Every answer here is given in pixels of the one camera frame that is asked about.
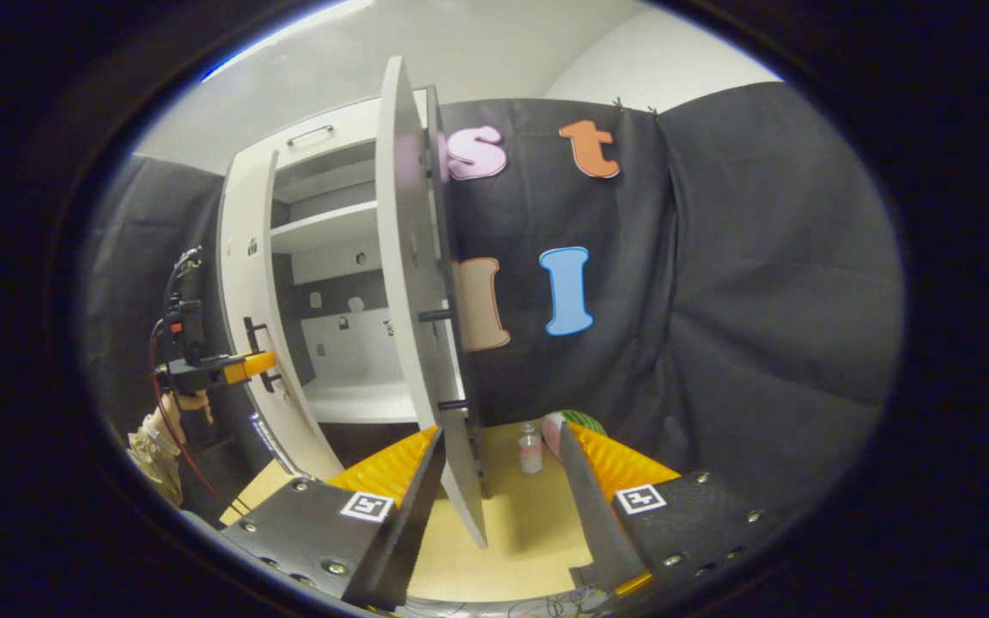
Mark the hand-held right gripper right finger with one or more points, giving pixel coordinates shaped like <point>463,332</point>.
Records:
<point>597,524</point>

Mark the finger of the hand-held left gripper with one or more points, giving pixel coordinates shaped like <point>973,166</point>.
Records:
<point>245,367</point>

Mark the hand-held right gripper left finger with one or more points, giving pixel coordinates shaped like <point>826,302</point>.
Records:
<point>417,532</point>

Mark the white double-door shoe cabinet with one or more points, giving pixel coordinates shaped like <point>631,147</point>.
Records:
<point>348,343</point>

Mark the white shoe cabinet door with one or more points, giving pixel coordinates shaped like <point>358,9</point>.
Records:
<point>400,215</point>
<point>241,223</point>

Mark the white cabinet shelf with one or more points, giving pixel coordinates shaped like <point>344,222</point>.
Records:
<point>323,225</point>

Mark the white cabinet drawer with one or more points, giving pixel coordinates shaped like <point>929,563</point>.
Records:
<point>348,133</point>

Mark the small white bottle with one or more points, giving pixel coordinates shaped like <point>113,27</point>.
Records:
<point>530,455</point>

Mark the watermelon slice toy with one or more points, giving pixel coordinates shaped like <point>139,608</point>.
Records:
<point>580,421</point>

